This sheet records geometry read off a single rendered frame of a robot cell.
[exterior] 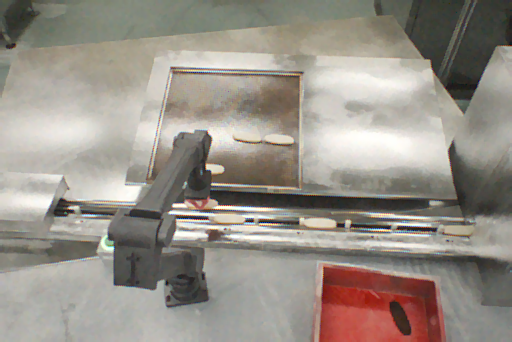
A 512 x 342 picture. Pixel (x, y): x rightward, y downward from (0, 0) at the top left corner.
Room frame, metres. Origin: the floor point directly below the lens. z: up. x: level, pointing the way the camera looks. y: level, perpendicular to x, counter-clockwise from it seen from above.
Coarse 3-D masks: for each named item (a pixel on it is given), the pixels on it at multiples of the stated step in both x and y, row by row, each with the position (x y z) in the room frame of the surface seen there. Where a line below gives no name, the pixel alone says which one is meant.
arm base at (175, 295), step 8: (192, 280) 0.57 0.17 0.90; (200, 280) 0.60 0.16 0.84; (168, 288) 0.58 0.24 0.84; (176, 288) 0.55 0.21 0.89; (184, 288) 0.55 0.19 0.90; (192, 288) 0.56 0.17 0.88; (200, 288) 0.57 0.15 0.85; (168, 296) 0.56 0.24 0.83; (176, 296) 0.54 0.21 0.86; (184, 296) 0.54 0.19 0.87; (192, 296) 0.54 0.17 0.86; (200, 296) 0.55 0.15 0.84; (208, 296) 0.55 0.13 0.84; (168, 304) 0.53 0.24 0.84; (176, 304) 0.53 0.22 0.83; (184, 304) 0.54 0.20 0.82
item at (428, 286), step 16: (320, 272) 0.58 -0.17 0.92; (336, 272) 0.59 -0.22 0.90; (352, 272) 0.59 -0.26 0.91; (368, 272) 0.58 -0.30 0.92; (384, 272) 0.58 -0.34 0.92; (400, 272) 0.58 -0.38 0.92; (320, 288) 0.53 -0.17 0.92; (368, 288) 0.58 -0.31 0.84; (384, 288) 0.57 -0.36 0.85; (400, 288) 0.56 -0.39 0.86; (416, 288) 0.56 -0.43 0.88; (432, 288) 0.54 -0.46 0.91; (320, 304) 0.49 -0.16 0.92; (432, 304) 0.51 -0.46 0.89; (320, 320) 0.45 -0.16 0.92; (432, 320) 0.47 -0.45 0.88; (432, 336) 0.43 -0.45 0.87
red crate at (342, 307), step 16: (336, 288) 0.58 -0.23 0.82; (352, 288) 0.58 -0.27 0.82; (336, 304) 0.54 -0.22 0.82; (352, 304) 0.54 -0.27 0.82; (368, 304) 0.54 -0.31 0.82; (384, 304) 0.54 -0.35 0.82; (416, 304) 0.54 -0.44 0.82; (336, 320) 0.49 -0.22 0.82; (352, 320) 0.49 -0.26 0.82; (368, 320) 0.49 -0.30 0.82; (384, 320) 0.49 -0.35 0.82; (416, 320) 0.49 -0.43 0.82; (320, 336) 0.45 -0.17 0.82; (336, 336) 0.45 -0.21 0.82; (352, 336) 0.45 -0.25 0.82; (368, 336) 0.45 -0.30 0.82; (384, 336) 0.45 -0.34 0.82; (400, 336) 0.45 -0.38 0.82; (416, 336) 0.45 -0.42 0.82
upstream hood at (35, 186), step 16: (0, 176) 0.92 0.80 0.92; (16, 176) 0.92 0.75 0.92; (32, 176) 0.92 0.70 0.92; (48, 176) 0.92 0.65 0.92; (0, 192) 0.85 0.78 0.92; (16, 192) 0.85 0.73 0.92; (32, 192) 0.85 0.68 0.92; (48, 192) 0.85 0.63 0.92; (64, 192) 0.89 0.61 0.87; (0, 208) 0.79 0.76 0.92; (16, 208) 0.79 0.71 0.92; (32, 208) 0.79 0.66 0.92; (48, 208) 0.79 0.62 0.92; (0, 224) 0.76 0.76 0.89; (16, 224) 0.75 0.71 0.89; (32, 224) 0.75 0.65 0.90; (48, 224) 0.76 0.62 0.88
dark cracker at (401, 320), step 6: (390, 306) 0.53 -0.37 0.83; (396, 306) 0.53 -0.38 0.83; (396, 312) 0.51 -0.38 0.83; (402, 312) 0.51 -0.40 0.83; (396, 318) 0.49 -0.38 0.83; (402, 318) 0.49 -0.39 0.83; (396, 324) 0.48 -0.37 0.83; (402, 324) 0.48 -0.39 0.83; (408, 324) 0.48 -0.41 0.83; (402, 330) 0.46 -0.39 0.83; (408, 330) 0.46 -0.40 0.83
